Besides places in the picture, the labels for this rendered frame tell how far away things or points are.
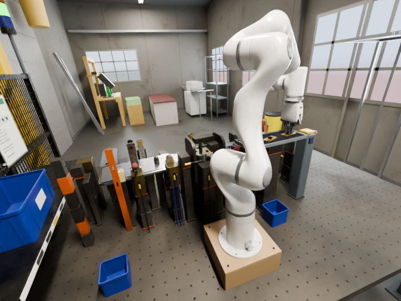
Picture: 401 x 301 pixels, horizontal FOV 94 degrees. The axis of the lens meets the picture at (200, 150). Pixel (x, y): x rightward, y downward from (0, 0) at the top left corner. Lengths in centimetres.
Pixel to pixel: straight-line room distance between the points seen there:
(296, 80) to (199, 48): 735
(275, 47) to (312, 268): 89
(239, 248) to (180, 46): 765
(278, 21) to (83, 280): 126
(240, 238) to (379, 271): 61
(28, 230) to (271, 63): 90
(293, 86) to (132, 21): 727
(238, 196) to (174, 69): 744
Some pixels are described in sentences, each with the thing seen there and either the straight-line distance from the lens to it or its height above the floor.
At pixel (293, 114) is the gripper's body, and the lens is 109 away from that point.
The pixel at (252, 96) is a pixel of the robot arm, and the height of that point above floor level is 143.
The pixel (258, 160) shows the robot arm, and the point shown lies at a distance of 63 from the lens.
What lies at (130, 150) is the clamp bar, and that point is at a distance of 96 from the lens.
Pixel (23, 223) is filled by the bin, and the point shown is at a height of 111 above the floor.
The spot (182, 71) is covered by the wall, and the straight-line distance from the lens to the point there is 804.
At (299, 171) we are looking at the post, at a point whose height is 91.
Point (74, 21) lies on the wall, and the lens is 812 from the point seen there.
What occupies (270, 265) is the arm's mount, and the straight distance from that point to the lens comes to 97.
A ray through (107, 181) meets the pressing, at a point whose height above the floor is 100.
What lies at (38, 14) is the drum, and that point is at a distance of 483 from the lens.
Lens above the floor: 152
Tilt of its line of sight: 24 degrees down
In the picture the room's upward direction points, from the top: 3 degrees counter-clockwise
